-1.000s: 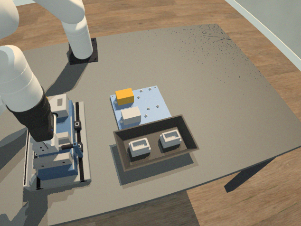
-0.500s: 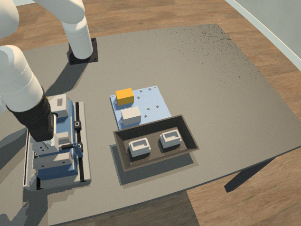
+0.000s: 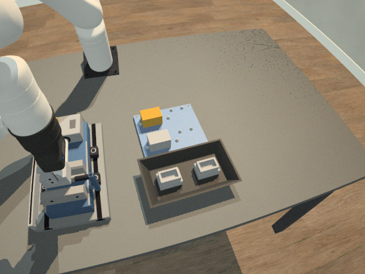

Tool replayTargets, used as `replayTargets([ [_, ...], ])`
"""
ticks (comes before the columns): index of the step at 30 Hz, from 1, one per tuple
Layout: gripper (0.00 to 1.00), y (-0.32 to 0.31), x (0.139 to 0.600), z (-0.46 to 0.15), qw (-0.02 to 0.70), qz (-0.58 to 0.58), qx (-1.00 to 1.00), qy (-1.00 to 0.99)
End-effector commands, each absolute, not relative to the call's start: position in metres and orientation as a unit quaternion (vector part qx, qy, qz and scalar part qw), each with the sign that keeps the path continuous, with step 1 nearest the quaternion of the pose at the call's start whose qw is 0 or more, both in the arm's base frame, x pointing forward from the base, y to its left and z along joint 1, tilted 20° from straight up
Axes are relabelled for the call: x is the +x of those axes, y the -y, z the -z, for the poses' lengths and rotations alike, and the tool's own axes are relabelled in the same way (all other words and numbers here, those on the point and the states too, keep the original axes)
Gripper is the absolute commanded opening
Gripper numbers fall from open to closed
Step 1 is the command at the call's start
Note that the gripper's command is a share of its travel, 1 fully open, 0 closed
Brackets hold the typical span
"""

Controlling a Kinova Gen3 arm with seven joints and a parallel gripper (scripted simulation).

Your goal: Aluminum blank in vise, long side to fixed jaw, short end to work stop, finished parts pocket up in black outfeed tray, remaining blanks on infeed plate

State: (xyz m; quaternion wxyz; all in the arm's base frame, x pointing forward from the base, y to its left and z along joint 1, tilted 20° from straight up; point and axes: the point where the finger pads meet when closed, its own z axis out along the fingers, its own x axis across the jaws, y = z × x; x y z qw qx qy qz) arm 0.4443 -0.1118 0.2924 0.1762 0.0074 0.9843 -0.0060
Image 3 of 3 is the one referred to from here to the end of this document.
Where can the yellow rectangular block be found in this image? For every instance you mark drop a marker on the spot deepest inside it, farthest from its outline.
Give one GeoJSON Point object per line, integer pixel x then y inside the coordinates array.
{"type": "Point", "coordinates": [151, 117]}

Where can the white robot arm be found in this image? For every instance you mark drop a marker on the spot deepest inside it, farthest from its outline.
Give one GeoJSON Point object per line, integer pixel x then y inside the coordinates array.
{"type": "Point", "coordinates": [18, 88]}

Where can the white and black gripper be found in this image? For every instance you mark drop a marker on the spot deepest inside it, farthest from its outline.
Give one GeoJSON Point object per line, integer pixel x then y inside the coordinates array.
{"type": "Point", "coordinates": [38, 131]}

